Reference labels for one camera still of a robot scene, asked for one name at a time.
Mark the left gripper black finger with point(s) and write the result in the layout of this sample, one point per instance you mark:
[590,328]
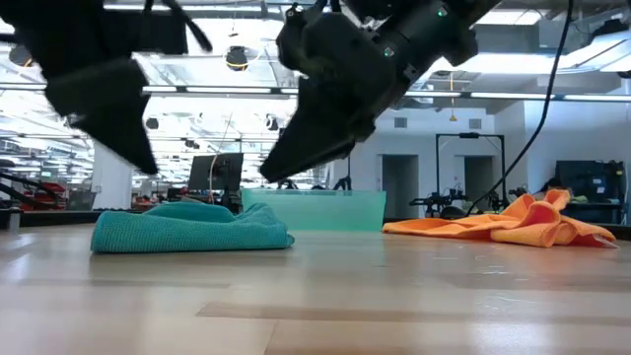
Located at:
[108,108]

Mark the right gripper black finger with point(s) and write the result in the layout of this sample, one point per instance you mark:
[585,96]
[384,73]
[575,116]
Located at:
[315,138]

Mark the blue microfiber towel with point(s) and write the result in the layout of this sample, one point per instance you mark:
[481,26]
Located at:
[187,229]

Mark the orange microfiber towel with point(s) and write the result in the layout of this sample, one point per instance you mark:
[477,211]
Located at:
[532,224]

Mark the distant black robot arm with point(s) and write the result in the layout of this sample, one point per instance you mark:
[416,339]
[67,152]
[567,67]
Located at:
[436,199]

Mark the translucent teal plastic basket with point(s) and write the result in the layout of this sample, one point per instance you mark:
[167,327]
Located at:
[335,212]

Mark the black flat monitor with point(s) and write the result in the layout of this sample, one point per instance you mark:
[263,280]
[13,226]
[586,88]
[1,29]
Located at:
[222,170]

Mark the red workshop equipment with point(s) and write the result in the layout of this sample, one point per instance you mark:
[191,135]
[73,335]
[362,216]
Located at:
[44,194]

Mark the yellow hanging pendant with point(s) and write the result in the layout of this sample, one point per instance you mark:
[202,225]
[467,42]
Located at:
[452,117]

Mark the black rectangular metal gantry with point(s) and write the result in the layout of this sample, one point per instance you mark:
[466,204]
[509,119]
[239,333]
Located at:
[503,167]

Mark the black equipment cabinet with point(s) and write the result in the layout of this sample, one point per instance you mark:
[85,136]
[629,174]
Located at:
[591,182]

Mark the black ceiling-mounted camera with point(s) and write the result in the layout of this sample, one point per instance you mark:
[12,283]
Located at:
[236,58]

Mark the black aluminium table frame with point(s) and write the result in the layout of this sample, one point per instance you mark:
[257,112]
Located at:
[59,218]

